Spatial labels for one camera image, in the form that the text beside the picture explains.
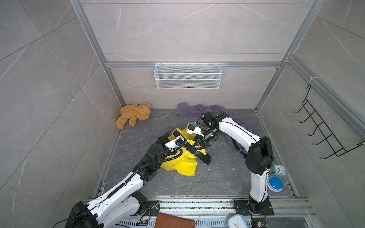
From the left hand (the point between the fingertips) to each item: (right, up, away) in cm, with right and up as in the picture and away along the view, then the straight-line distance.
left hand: (172, 132), depth 75 cm
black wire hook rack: (+72, 0, -12) cm, 73 cm away
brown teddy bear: (-33, +13, +31) cm, 47 cm away
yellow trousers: (+8, -19, +9) cm, 23 cm away
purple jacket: (+8, +16, +40) cm, 43 cm away
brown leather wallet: (-3, -43, -6) cm, 44 cm away
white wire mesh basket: (+9, +39, +26) cm, 47 cm away
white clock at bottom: (+32, -43, -7) cm, 54 cm away
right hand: (+12, -9, +2) cm, 15 cm away
